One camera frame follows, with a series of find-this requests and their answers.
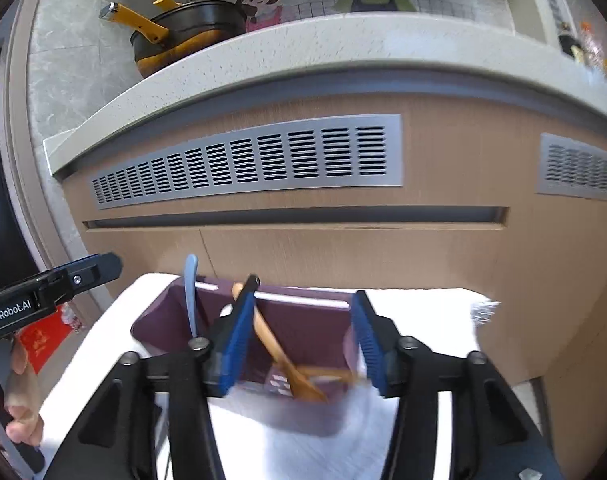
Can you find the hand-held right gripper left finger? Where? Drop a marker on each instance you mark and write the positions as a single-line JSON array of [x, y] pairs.
[[238, 340]]

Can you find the white towel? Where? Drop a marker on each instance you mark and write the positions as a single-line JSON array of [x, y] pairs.
[[408, 310]]

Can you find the dark sauce bottle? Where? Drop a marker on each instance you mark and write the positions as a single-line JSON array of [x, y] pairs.
[[568, 42]]

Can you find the grey-blue plastic spoon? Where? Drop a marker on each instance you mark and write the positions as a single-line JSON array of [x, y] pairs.
[[191, 290]]

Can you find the person's left hand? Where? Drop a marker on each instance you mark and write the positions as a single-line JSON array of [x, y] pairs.
[[25, 395]]

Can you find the purple plastic utensil holder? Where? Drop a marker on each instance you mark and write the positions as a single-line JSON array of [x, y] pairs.
[[313, 340]]

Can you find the long grey vent grille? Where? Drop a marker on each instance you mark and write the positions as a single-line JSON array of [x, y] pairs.
[[243, 162]]

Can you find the speckled stone countertop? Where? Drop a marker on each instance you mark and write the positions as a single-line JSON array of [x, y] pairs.
[[283, 65]]

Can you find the wooden spoon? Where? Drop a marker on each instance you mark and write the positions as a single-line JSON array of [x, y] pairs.
[[303, 385]]

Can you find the short grey vent grille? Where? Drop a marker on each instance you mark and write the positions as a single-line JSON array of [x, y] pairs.
[[581, 170]]

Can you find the red paper bag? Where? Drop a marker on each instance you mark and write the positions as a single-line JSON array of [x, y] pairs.
[[43, 340]]

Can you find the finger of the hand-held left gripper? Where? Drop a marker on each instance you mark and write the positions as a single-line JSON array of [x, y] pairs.
[[83, 275]]

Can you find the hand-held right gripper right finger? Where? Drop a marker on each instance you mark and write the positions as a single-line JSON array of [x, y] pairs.
[[371, 350]]

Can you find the wooden cabinet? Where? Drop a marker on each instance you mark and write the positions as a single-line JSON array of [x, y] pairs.
[[383, 250]]

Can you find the black pot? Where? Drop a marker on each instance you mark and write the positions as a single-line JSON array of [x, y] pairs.
[[208, 20]]

